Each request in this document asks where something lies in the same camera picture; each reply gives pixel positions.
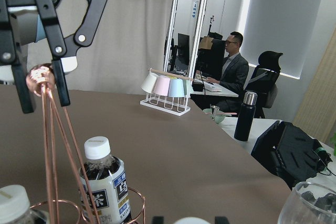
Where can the tea bottle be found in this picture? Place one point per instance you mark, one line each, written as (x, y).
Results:
(191, 220)
(15, 205)
(107, 179)

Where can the steel jigger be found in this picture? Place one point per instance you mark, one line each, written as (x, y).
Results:
(215, 110)

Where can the dark thermos flask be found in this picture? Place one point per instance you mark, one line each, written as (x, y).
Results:
(245, 116)

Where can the pink cup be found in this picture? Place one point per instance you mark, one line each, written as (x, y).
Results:
(162, 85)

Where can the seated man in suit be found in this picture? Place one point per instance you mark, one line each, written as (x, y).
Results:
(235, 69)

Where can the black desk monitor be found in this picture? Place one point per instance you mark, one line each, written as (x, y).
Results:
(184, 48)

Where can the black foam case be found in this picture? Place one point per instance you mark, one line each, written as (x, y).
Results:
(289, 153)

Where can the green cup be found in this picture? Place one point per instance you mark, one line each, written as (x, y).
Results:
(186, 85)

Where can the copper wire bottle basket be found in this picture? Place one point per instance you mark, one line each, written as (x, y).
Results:
(41, 82)

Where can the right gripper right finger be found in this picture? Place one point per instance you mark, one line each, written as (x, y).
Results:
(221, 220)

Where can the small green bowl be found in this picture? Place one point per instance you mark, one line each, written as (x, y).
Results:
(219, 116)

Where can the black office chair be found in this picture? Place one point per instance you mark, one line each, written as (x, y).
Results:
(263, 81)

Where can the light blue cup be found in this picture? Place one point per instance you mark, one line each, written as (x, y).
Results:
(176, 88)

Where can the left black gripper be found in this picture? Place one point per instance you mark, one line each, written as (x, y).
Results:
(18, 28)

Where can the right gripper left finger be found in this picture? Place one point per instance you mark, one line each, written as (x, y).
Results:
(158, 220)

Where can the white cup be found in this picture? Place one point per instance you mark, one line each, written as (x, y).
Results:
(149, 82)

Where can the clear wine glass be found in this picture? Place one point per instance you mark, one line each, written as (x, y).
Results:
(309, 203)

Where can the white cup drying rack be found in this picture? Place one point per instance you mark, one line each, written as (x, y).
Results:
(176, 106)

